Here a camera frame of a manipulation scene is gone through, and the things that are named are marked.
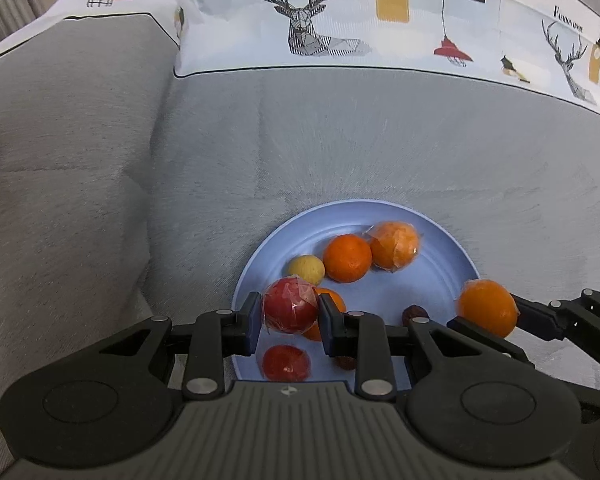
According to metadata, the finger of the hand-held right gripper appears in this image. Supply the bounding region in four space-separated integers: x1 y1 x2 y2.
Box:
511 287 600 376
446 316 600 413

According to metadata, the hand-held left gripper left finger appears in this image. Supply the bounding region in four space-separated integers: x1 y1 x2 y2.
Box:
92 291 263 402

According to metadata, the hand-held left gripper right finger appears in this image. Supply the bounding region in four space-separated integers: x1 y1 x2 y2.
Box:
318 293 486 402

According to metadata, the red plastic-wrapped fruit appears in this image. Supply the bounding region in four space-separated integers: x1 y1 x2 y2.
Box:
262 276 321 335
262 344 312 382

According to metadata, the yellow-green round fruit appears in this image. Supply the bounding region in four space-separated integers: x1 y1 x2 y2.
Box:
286 255 327 285

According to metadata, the light blue plate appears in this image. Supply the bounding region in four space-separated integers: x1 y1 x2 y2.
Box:
231 201 482 395

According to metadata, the plastic-wrapped orange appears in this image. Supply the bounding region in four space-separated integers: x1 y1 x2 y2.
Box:
362 221 421 273

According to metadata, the grey deer-print duvet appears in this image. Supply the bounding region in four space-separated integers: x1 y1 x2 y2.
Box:
130 0 600 396

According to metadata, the grey printed pillow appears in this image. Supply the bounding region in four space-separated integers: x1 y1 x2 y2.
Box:
0 0 190 478

